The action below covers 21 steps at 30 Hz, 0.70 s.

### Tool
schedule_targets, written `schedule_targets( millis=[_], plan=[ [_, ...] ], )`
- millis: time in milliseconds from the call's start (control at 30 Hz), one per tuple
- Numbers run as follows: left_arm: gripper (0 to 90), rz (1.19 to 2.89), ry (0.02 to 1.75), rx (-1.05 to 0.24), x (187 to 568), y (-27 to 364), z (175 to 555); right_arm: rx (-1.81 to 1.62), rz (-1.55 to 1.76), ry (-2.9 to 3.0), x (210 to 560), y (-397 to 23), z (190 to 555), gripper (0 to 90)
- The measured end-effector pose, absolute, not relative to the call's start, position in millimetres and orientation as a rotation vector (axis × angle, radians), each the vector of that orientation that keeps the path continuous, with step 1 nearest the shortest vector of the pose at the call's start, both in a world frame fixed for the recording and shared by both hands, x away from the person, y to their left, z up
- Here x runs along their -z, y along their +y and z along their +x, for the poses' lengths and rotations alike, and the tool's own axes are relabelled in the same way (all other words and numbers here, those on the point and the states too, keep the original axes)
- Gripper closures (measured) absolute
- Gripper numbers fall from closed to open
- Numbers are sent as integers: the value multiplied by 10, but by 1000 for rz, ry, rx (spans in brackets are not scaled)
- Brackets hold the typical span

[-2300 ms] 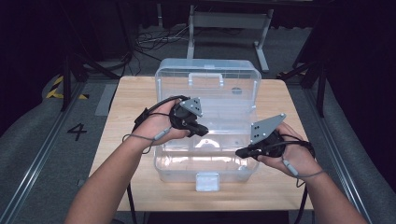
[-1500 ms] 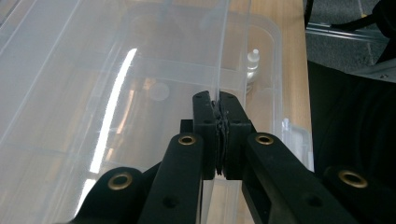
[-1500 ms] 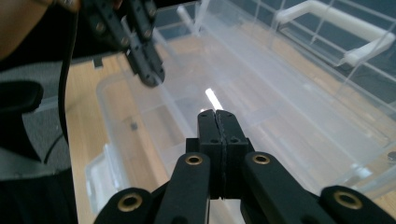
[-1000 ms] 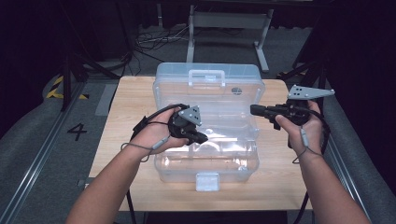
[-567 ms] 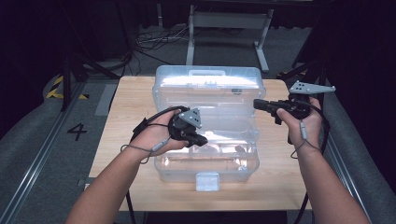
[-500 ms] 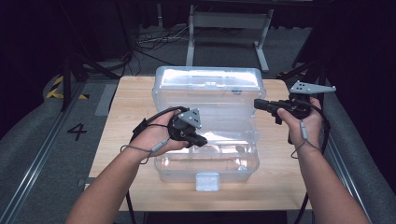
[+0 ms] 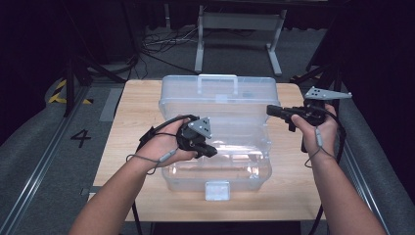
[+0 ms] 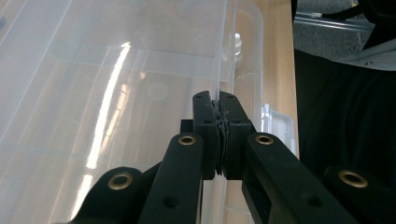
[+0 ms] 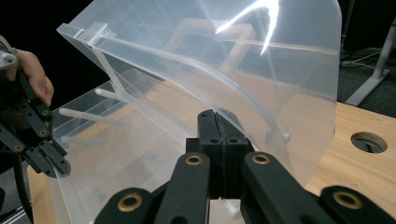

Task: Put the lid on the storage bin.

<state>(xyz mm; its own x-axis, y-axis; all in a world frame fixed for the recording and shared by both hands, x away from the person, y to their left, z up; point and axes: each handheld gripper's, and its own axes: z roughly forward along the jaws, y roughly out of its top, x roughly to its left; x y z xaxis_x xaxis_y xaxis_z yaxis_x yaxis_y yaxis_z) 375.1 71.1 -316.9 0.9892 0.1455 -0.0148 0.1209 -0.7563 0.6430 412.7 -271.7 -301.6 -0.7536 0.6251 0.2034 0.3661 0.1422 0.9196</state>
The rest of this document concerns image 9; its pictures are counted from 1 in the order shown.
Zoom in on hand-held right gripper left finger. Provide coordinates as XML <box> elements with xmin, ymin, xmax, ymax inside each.
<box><xmin>186</xmin><ymin>108</ymin><xmax>226</xmax><ymax>200</ymax></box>

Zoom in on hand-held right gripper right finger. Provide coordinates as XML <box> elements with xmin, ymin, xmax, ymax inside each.
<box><xmin>218</xmin><ymin>108</ymin><xmax>256</xmax><ymax>200</ymax></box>

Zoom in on clear plastic storage box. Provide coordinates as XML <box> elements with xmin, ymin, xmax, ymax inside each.
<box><xmin>46</xmin><ymin>0</ymin><xmax>344</xmax><ymax>224</ymax></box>

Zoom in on thick black gripper cable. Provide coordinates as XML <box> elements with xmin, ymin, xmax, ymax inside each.
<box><xmin>11</xmin><ymin>153</ymin><xmax>35</xmax><ymax>224</ymax></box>

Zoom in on aluminium floor rail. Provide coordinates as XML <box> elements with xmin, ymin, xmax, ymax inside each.
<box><xmin>0</xmin><ymin>207</ymin><xmax>26</xmax><ymax>224</ymax></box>

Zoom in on bundle of floor cables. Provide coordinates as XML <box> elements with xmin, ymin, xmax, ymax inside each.
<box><xmin>339</xmin><ymin>49</ymin><xmax>385</xmax><ymax>69</ymax></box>

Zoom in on grey metal desk frame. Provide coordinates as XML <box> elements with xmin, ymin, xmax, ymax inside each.
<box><xmin>345</xmin><ymin>17</ymin><xmax>396</xmax><ymax>107</ymax></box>

